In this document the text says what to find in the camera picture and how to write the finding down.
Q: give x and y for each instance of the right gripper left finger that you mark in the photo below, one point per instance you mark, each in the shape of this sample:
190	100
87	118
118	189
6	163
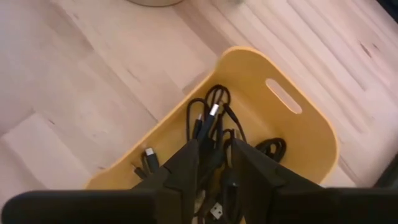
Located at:
140	205

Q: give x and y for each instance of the white shade table lamp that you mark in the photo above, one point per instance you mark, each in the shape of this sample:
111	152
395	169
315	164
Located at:
155	2

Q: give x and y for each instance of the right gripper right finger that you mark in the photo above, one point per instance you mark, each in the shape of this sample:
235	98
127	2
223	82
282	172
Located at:
295	205

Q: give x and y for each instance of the yellow plastic bin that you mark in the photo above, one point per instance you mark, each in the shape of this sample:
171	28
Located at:
280	130

